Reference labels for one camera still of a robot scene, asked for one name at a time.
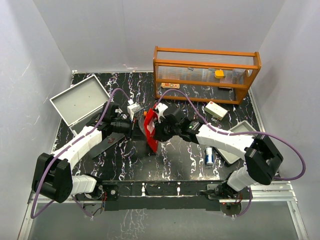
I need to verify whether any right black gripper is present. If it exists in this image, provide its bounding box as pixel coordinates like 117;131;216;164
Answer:
154;116;181;143

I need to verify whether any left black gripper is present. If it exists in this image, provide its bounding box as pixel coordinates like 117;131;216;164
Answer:
111;115;148;142

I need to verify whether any red first aid pouch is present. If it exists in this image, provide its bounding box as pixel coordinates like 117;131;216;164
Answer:
143;108;159;153

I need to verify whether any blue white can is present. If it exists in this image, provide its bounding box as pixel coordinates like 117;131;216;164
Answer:
205;146;214;166

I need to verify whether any grey divided tray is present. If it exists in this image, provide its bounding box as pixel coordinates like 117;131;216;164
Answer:
216;120;265;165

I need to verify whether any grey case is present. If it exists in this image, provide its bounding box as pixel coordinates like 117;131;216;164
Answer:
50;74;110;137

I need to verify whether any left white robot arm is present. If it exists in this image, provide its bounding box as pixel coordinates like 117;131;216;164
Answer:
31;101;146;203

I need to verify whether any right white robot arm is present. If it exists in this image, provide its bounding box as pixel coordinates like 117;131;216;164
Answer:
144;107;283;199

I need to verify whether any white medicine box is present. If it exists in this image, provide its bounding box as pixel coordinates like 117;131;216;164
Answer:
204;101;228;120

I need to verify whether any wooden toy block strip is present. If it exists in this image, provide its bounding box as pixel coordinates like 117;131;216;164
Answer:
161;82;180;89

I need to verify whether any wooden display shelf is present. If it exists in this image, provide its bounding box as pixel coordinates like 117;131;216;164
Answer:
152;46;262;105

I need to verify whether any yellow block on shelf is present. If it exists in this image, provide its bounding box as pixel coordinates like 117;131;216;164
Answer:
214;69;225;79

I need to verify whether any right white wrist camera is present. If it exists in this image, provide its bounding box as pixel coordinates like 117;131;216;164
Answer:
154;103;168;123

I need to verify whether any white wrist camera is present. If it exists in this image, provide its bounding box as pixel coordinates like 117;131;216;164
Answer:
154;103;168;123
127;99;141;120

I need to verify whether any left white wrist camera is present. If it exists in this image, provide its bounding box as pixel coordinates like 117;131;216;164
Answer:
127;99;141;120

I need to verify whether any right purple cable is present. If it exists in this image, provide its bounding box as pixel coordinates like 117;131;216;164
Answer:
156;89;306;217

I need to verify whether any purple cable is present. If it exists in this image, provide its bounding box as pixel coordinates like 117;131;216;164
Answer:
30;87;135;220
156;89;306;217

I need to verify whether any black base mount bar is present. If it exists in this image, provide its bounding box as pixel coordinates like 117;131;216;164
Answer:
74;179;253;213

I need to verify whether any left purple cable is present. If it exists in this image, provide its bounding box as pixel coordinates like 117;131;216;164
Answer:
30;87;135;220

